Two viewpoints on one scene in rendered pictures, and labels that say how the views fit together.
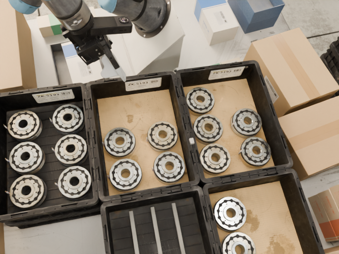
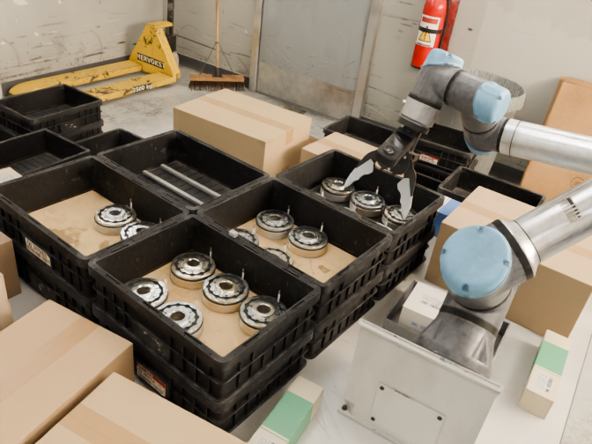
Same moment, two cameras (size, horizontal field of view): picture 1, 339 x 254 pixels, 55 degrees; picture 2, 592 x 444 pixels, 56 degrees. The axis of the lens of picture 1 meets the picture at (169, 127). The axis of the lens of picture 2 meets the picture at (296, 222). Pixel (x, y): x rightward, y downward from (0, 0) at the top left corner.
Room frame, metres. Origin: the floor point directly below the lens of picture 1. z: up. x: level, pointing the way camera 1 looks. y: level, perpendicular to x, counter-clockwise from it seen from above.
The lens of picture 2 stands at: (1.32, -0.57, 1.66)
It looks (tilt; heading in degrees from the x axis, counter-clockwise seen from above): 32 degrees down; 145
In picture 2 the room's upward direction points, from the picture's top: 8 degrees clockwise
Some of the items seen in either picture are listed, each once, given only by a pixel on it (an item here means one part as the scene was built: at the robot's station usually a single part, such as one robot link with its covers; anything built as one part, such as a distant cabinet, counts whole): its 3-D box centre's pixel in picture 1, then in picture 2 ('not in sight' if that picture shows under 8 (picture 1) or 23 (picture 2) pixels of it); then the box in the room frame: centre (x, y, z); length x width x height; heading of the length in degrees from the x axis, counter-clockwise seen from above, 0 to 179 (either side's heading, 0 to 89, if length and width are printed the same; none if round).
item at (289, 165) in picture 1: (231, 117); (204, 280); (0.48, -0.19, 0.92); 0.40 x 0.30 x 0.02; 21
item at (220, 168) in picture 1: (215, 157); (193, 265); (0.36, -0.17, 0.86); 0.10 x 0.10 x 0.01
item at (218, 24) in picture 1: (215, 18); not in sight; (1.04, -0.11, 0.75); 0.20 x 0.12 x 0.09; 29
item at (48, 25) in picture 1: (68, 21); (545, 371); (0.89, 0.51, 0.73); 0.24 x 0.06 x 0.06; 117
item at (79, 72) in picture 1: (84, 66); (444, 322); (0.67, 0.38, 0.75); 0.20 x 0.12 x 0.09; 30
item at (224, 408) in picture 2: not in sight; (203, 336); (0.48, -0.19, 0.76); 0.40 x 0.30 x 0.12; 21
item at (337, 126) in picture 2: not in sight; (360, 159); (-0.88, 1.35, 0.31); 0.40 x 0.30 x 0.34; 26
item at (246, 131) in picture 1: (247, 121); (177, 318); (0.51, -0.26, 0.86); 0.10 x 0.10 x 0.01
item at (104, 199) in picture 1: (140, 131); (294, 227); (0.38, 0.09, 0.92); 0.40 x 0.30 x 0.02; 21
